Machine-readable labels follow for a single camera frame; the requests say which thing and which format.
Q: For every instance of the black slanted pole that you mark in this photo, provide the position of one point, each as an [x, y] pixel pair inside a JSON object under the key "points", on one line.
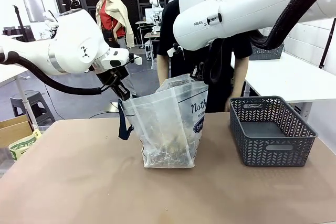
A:
{"points": [[328, 41]]}

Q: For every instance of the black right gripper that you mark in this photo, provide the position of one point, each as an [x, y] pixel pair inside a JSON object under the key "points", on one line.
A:
{"points": [[198, 72]]}

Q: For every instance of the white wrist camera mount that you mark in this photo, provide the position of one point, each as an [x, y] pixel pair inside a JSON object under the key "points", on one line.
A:
{"points": [[170, 51], [137, 61]]}

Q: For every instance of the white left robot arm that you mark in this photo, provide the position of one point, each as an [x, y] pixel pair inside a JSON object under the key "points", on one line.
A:
{"points": [[73, 40]]}

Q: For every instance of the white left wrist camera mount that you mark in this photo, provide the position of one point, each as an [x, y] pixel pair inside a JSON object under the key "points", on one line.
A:
{"points": [[137, 61]]}

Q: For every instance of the person in black T-shirt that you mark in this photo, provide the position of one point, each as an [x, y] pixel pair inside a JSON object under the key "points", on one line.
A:
{"points": [[223, 95]]}

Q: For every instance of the white side table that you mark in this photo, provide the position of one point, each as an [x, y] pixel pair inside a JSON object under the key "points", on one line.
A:
{"points": [[283, 77]]}

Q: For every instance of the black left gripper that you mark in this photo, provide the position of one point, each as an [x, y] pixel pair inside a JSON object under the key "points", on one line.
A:
{"points": [[113, 77]]}

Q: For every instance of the person's left hand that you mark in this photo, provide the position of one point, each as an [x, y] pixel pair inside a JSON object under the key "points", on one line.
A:
{"points": [[229, 104]]}

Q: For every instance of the brown cardboard box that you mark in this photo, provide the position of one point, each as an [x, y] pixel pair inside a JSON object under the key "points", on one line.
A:
{"points": [[13, 129]]}

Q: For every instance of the black tripod stand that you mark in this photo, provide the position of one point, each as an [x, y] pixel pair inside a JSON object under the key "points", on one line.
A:
{"points": [[19, 22]]}

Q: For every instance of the grey plastic step stool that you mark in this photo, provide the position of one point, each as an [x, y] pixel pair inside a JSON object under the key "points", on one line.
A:
{"points": [[31, 103]]}

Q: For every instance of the green printed paper bag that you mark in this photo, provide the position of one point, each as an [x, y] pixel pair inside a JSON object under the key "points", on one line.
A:
{"points": [[23, 145]]}

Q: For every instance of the metal mannequin base plate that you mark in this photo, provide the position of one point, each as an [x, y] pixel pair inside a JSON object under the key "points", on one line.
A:
{"points": [[115, 107]]}

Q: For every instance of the grey standing board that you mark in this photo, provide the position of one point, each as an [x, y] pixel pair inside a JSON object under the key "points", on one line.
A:
{"points": [[32, 7]]}

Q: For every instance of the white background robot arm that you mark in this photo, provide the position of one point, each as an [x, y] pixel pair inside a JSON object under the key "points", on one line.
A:
{"points": [[51, 15], [155, 2]]}

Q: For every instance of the person's right forearm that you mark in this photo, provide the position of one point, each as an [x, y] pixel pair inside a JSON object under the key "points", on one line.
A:
{"points": [[162, 72]]}

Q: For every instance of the dark grey woven plastic basket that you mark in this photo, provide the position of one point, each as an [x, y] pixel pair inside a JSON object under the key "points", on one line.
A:
{"points": [[273, 52], [273, 153]]}

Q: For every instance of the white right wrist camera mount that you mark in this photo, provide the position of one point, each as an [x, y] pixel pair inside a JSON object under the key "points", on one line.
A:
{"points": [[170, 51]]}

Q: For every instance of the white table with leg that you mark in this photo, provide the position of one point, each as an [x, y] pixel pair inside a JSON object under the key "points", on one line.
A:
{"points": [[8, 74]]}

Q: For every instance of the mannequin with cream jacket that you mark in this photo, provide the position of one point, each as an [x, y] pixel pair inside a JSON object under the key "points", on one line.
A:
{"points": [[115, 11]]}

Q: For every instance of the person's left forearm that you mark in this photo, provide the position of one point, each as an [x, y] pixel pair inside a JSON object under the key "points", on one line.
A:
{"points": [[240, 77]]}

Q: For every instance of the white translucent printed shopping bag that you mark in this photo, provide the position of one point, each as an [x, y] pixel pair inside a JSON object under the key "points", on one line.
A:
{"points": [[162, 129]]}

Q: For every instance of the background desk with robot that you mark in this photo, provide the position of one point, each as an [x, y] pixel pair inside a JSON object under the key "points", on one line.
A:
{"points": [[153, 35]]}

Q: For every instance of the white computer case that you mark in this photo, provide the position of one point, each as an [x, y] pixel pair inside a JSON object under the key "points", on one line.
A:
{"points": [[148, 49]]}

